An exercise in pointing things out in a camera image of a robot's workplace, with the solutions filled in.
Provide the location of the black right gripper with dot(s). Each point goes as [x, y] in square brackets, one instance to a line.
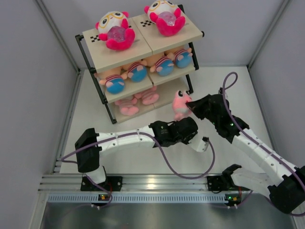
[196, 107]

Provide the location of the beige three-tier shelf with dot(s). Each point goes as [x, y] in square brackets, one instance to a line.
[148, 41]

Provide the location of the peach doll blue pants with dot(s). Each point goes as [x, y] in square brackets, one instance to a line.
[135, 71]
[160, 64]
[112, 79]

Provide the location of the pink plush corner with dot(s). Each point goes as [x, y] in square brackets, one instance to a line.
[148, 96]

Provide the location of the white slotted cable duct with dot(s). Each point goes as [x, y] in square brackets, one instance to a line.
[217, 198]

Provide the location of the pink striped plush bottom shelf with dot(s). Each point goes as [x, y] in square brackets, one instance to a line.
[127, 106]

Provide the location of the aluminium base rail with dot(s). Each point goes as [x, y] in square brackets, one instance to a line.
[130, 183]

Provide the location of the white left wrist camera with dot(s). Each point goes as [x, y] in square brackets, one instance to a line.
[199, 144]

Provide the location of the white pink panda plush glasses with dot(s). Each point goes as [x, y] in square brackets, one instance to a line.
[114, 30]

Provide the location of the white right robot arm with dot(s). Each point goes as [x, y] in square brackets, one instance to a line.
[282, 182]

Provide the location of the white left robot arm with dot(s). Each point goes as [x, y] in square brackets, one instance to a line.
[92, 145]

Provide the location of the aluminium frame post left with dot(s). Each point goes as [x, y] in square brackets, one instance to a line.
[56, 32]

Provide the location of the aluminium frame post right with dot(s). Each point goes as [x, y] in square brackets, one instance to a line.
[270, 29]

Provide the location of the aluminium frame post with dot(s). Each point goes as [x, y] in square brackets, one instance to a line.
[56, 32]
[270, 29]

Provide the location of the white panda toy on shelf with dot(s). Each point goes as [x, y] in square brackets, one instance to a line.
[167, 16]

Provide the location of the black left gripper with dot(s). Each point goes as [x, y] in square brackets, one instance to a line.
[189, 137]

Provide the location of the peach doll on middle shelf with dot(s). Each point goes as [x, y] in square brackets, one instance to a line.
[180, 56]

